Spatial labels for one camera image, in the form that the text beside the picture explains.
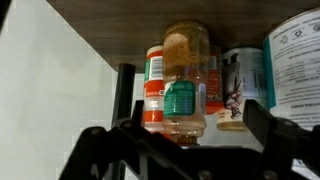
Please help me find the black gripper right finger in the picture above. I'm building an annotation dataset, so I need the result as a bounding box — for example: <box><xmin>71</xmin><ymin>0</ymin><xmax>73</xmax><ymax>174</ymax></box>
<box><xmin>243</xmin><ymin>99</ymin><xmax>320</xmax><ymax>180</ymax></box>

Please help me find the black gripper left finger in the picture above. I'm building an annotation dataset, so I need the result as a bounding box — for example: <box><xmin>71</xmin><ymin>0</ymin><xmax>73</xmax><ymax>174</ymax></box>
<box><xmin>58</xmin><ymin>100</ymin><xmax>187</xmax><ymax>180</ymax></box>

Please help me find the clear white-lid spice bottle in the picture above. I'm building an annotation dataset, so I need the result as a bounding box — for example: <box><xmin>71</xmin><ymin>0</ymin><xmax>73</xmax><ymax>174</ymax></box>
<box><xmin>163</xmin><ymin>21</ymin><xmax>209</xmax><ymax>146</ymax></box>

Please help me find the red orange spice container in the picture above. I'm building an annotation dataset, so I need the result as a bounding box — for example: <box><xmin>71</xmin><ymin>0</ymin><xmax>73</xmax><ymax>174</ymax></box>
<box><xmin>143</xmin><ymin>45</ymin><xmax>164</xmax><ymax>133</ymax></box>

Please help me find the dark wooden three-tier shelf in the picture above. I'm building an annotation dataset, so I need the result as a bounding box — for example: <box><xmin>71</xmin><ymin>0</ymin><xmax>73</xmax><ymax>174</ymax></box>
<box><xmin>46</xmin><ymin>0</ymin><xmax>320</xmax><ymax>180</ymax></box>

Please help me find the illustrated white can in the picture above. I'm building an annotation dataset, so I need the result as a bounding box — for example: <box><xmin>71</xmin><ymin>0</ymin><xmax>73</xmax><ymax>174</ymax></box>
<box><xmin>216</xmin><ymin>47</ymin><xmax>268</xmax><ymax>131</ymax></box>

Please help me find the white cylindrical can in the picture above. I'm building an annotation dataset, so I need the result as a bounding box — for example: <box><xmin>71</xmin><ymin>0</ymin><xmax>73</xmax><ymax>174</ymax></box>
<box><xmin>263</xmin><ymin>8</ymin><xmax>320</xmax><ymax>130</ymax></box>

